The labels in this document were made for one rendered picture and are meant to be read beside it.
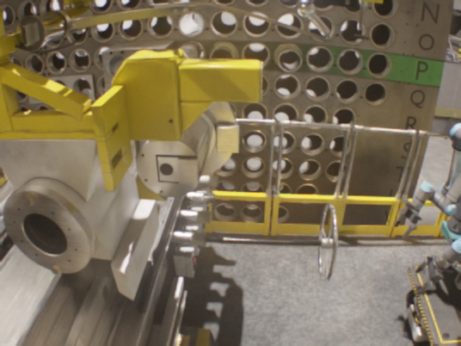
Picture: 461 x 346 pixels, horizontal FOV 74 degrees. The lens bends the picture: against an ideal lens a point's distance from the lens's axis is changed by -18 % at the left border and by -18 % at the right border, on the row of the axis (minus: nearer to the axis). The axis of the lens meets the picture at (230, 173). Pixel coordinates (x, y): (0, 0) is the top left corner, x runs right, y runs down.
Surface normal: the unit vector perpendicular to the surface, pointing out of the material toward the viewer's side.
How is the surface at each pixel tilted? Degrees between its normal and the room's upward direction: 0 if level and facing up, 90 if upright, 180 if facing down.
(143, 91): 90
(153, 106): 90
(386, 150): 90
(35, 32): 90
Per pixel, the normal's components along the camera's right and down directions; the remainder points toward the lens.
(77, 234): -0.08, 0.51
